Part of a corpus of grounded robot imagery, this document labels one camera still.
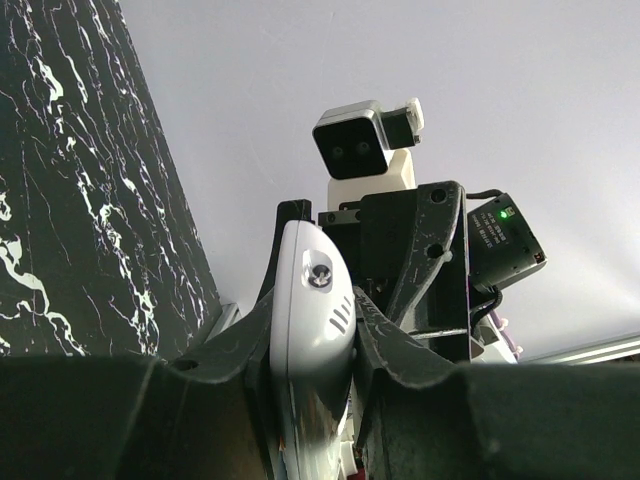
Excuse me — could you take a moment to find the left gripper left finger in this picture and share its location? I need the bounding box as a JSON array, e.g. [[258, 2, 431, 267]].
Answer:
[[1, 296, 275, 479]]

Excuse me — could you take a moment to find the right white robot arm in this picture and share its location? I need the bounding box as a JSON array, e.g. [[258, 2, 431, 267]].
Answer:
[[262, 181, 547, 374]]

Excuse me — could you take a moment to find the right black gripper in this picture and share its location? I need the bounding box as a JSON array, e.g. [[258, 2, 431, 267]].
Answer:
[[256, 181, 470, 363]]

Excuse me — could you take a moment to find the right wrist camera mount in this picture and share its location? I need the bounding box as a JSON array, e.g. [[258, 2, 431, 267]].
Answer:
[[312, 97, 424, 211]]

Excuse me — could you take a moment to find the white remote control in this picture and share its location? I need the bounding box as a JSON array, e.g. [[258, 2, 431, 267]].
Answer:
[[269, 221, 356, 479]]

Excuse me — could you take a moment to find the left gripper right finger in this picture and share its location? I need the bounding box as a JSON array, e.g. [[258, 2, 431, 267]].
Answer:
[[352, 291, 639, 479]]

